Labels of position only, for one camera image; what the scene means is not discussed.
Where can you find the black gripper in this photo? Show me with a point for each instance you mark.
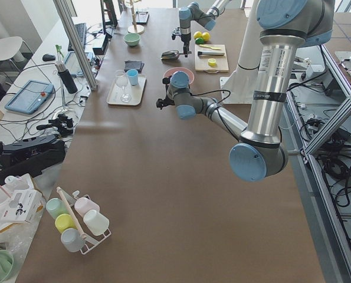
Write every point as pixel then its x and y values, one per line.
pixel 169 101
pixel 186 38

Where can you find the metal ice scoop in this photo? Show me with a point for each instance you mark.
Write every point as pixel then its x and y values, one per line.
pixel 171 55

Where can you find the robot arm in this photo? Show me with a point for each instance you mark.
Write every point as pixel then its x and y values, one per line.
pixel 276 29
pixel 192 12

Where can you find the pink bowl of ice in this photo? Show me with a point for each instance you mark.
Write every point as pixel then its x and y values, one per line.
pixel 179 76

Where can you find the light blue cup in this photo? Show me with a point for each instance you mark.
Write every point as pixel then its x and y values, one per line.
pixel 132 75

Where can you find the wooden cup tree stand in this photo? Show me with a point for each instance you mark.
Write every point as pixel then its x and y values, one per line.
pixel 134 27

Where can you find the pink plastic cup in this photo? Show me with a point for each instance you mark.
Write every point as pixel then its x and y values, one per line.
pixel 84 204

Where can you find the white plastic cup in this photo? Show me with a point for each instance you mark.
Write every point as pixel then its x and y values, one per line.
pixel 96 222

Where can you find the green plastic cup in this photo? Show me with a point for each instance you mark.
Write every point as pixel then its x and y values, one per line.
pixel 55 207

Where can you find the yellow plastic cup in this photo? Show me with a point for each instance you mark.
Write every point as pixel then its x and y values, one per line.
pixel 64 221

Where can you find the grey plastic cup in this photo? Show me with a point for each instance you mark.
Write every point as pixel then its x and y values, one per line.
pixel 72 240

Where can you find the steel muddler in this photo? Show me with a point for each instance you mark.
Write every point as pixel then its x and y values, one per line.
pixel 210 54

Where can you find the green lime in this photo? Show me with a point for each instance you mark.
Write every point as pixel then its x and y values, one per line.
pixel 199 41

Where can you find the yellow lemon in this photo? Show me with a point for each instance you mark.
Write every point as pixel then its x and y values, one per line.
pixel 197 35
pixel 206 36

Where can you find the yellow plastic knife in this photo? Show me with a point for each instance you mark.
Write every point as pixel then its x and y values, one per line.
pixel 209 47

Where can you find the bamboo cutting board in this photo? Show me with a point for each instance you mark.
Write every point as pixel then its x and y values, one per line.
pixel 201 63

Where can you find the half lemon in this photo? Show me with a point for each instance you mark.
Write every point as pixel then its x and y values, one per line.
pixel 212 62

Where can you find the cream serving tray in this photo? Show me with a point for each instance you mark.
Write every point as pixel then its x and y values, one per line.
pixel 135 92

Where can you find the grey folded cloth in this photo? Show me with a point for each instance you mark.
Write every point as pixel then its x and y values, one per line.
pixel 133 65

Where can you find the clear wine glass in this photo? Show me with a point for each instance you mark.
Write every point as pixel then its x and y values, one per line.
pixel 121 81

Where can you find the green bowl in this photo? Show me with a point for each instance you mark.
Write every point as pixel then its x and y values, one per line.
pixel 132 39

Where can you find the black monitor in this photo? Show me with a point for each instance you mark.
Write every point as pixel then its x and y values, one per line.
pixel 109 18

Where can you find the blue teach pendant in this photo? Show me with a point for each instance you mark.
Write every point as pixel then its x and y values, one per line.
pixel 30 97
pixel 71 62

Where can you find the black water bottle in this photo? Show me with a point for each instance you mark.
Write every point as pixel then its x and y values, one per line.
pixel 66 77

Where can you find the black keyboard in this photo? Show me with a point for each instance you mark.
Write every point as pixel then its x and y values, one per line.
pixel 81 30

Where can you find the aluminium frame post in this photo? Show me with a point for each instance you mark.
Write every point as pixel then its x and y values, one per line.
pixel 64 13

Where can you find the white wire cup rack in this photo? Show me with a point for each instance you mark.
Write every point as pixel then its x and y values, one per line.
pixel 92 241

